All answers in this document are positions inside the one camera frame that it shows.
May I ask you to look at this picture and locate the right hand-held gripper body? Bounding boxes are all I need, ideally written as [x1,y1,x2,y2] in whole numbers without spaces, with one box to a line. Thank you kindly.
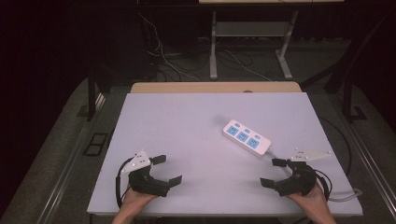
[275,148,332,198]

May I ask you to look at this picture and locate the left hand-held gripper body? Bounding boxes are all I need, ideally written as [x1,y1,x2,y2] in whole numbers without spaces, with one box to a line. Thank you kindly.
[120,149,171,198]

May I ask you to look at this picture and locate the person's left hand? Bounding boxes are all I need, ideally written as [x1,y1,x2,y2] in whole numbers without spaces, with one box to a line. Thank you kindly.
[118,186,159,217]

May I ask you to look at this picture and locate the person's right hand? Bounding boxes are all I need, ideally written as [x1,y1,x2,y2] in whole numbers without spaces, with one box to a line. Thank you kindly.
[286,184,332,218]

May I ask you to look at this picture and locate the white power strip blue sockets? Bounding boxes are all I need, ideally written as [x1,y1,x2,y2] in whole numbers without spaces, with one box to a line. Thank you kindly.
[221,119,272,159]

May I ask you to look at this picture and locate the white table cover board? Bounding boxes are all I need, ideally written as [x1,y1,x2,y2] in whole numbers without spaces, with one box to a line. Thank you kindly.
[87,91,364,218]

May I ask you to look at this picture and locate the wooden table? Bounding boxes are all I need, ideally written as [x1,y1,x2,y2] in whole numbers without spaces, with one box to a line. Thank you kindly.
[130,81,303,94]

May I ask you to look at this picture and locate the black metal stand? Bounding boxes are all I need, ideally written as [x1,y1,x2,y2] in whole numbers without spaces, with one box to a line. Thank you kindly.
[77,66,98,122]
[300,12,396,123]

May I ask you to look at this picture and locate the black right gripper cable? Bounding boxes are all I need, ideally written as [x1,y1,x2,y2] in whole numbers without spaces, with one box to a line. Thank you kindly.
[312,168,333,202]

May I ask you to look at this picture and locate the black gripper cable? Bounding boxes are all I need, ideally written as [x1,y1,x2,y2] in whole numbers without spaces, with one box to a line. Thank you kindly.
[312,168,333,202]
[115,157,135,209]

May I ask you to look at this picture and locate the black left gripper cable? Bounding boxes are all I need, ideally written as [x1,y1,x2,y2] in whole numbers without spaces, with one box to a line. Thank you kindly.
[115,157,135,209]

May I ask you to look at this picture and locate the black floor cable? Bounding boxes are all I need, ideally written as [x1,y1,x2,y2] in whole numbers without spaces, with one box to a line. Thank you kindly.
[317,115,353,176]

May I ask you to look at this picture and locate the black rectangular floor frame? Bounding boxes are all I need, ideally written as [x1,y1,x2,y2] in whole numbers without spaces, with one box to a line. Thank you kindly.
[82,132,110,157]

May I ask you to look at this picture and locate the metal floor rail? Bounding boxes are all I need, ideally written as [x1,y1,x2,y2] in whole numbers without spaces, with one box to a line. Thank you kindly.
[330,92,396,220]
[36,91,107,224]

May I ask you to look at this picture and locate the white floor cable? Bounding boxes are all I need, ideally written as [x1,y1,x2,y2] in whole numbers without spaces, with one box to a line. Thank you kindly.
[138,12,274,82]

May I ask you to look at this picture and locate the grey metal desk frame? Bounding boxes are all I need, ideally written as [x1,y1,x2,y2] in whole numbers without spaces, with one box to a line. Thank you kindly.
[198,0,345,81]

